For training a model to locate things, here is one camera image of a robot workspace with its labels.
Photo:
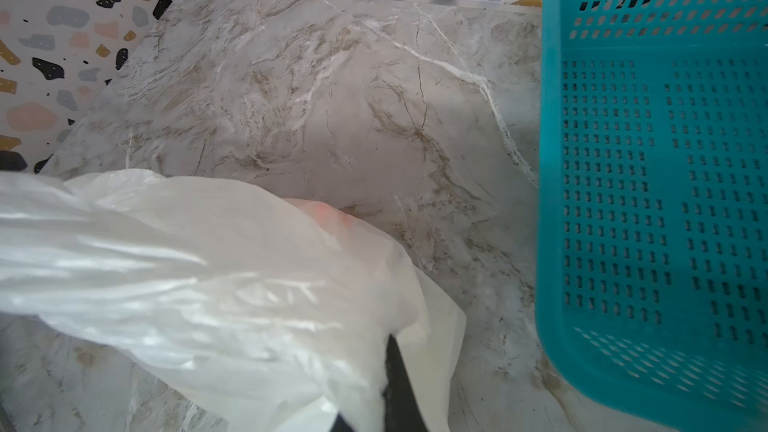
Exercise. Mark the teal plastic mesh basket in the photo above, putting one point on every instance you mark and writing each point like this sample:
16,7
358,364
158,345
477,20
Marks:
651,293

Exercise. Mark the white plastic bag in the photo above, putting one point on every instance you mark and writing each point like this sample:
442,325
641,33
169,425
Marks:
272,313

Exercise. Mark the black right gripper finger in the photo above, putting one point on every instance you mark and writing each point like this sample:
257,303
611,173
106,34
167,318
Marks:
400,411

